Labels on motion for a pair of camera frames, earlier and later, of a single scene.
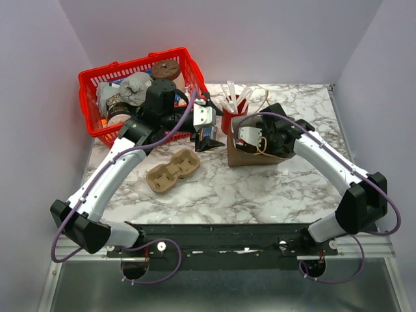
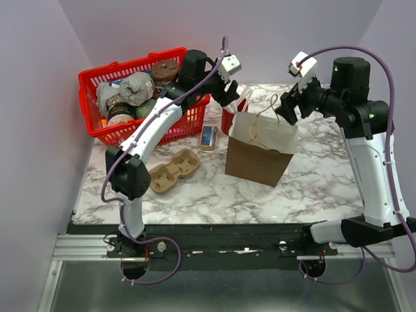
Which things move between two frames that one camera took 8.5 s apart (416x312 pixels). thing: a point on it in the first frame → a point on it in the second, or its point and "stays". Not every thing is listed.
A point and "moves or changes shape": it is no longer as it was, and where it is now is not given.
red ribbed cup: [227, 116] stays
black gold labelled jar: [117, 111] stays
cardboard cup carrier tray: [162, 178] stays
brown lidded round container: [166, 69] stays
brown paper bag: [238, 158] moves or changes shape
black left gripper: [207, 143] → [222, 97]
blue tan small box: [212, 132] stays
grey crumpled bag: [131, 91] stays
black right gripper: [263, 149] → [290, 99]
